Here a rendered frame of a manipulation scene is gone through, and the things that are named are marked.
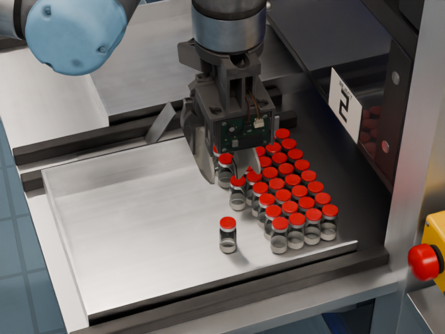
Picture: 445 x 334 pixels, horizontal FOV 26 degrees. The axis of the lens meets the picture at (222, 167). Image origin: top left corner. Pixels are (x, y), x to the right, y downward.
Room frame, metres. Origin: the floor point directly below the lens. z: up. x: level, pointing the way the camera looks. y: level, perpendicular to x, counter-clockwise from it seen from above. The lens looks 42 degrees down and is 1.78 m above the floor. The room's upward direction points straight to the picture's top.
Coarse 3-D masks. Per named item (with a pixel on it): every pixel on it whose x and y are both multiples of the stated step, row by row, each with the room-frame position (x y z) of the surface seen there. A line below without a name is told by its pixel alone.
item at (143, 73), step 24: (168, 0) 1.36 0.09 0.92; (144, 24) 1.34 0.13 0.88; (168, 24) 1.34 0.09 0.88; (120, 48) 1.27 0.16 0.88; (144, 48) 1.27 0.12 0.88; (168, 48) 1.27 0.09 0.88; (264, 48) 1.27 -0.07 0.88; (96, 72) 1.21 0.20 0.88; (120, 72) 1.21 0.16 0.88; (144, 72) 1.21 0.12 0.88; (168, 72) 1.21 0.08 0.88; (192, 72) 1.21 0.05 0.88; (264, 72) 1.21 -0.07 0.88; (288, 72) 1.21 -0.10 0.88; (96, 96) 1.13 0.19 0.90; (120, 96) 1.15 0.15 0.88; (144, 96) 1.15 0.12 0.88; (168, 96) 1.15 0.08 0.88; (120, 120) 1.06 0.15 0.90
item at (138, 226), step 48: (48, 192) 0.90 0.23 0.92; (96, 192) 0.94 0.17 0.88; (144, 192) 0.94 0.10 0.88; (192, 192) 0.94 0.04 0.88; (96, 240) 0.85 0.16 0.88; (144, 240) 0.85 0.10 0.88; (192, 240) 0.85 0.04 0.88; (240, 240) 0.85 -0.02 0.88; (336, 240) 0.85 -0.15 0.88; (96, 288) 0.77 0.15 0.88; (144, 288) 0.77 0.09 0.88; (192, 288) 0.74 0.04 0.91
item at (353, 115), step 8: (336, 80) 0.97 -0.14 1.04; (336, 88) 0.97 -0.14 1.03; (344, 88) 0.95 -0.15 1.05; (336, 96) 0.97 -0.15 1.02; (352, 96) 0.93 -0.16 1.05; (328, 104) 0.99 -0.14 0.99; (336, 104) 0.97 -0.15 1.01; (344, 104) 0.95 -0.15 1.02; (352, 104) 0.93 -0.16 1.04; (336, 112) 0.97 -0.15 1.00; (344, 112) 0.95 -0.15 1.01; (352, 112) 0.93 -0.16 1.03; (360, 112) 0.91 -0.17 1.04; (352, 120) 0.93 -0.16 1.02; (352, 128) 0.92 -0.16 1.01; (352, 136) 0.92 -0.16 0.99
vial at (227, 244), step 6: (222, 228) 0.83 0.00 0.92; (234, 228) 0.83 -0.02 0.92; (222, 234) 0.83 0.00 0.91; (228, 234) 0.83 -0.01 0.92; (234, 234) 0.83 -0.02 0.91; (222, 240) 0.83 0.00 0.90; (228, 240) 0.83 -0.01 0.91; (234, 240) 0.83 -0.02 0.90; (222, 246) 0.83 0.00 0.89; (228, 246) 0.83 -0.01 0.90; (234, 246) 0.83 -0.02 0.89; (228, 252) 0.83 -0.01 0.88
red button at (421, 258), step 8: (416, 248) 0.71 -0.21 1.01; (424, 248) 0.71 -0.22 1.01; (408, 256) 0.72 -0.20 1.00; (416, 256) 0.70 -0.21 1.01; (424, 256) 0.70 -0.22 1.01; (432, 256) 0.70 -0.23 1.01; (416, 264) 0.70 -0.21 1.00; (424, 264) 0.69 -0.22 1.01; (432, 264) 0.69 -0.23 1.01; (416, 272) 0.70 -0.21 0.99; (424, 272) 0.69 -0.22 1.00; (432, 272) 0.69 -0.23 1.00; (424, 280) 0.69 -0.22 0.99
